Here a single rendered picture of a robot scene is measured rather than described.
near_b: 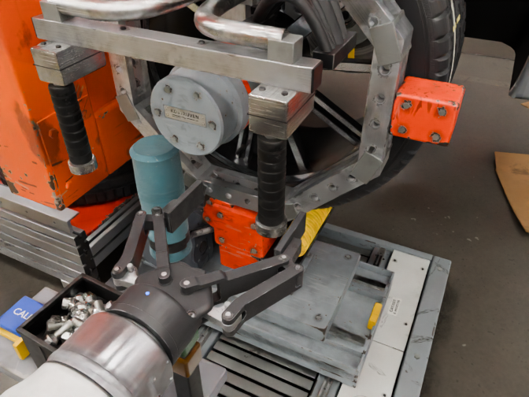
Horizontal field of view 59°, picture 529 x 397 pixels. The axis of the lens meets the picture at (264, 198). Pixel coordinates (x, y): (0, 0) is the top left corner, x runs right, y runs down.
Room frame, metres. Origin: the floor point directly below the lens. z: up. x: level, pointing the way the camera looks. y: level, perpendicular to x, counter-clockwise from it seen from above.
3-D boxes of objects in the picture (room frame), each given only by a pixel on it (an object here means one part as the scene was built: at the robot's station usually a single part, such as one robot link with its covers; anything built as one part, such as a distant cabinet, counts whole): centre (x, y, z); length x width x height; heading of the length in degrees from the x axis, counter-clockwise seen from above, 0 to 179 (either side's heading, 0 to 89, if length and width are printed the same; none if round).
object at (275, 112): (0.52, -0.02, 0.93); 0.09 x 0.05 x 0.05; 154
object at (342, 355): (0.91, -0.08, 0.13); 0.50 x 0.36 x 0.10; 64
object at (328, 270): (0.93, -0.03, 0.32); 0.40 x 0.30 x 0.28; 64
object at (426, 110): (0.64, -0.25, 0.85); 0.09 x 0.08 x 0.07; 64
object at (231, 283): (0.32, 0.03, 0.83); 0.11 x 0.01 x 0.04; 112
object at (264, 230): (0.49, -0.01, 0.83); 0.04 x 0.04 x 0.16
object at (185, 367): (0.39, 0.12, 0.59); 0.04 x 0.04 x 0.04; 64
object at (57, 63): (0.67, 0.28, 0.93); 0.09 x 0.05 x 0.05; 154
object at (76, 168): (0.64, 0.30, 0.83); 0.04 x 0.04 x 0.16
